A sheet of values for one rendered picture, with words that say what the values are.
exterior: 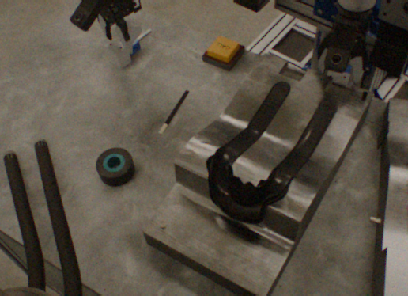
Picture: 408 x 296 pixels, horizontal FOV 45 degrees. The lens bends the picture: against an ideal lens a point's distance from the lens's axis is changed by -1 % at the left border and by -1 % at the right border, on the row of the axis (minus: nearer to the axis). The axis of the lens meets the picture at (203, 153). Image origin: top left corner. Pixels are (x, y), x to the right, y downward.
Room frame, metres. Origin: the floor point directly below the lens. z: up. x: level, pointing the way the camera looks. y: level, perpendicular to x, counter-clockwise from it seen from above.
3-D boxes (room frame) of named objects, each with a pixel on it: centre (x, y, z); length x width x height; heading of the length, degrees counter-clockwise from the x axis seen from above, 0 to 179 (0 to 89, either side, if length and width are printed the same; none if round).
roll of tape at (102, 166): (0.60, 0.19, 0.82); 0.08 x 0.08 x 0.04
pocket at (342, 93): (0.68, -0.31, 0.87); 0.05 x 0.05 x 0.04; 53
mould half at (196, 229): (0.54, -0.12, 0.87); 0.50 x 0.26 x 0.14; 143
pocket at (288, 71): (0.75, -0.22, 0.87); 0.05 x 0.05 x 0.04; 53
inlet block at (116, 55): (0.97, 0.15, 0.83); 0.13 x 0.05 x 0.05; 130
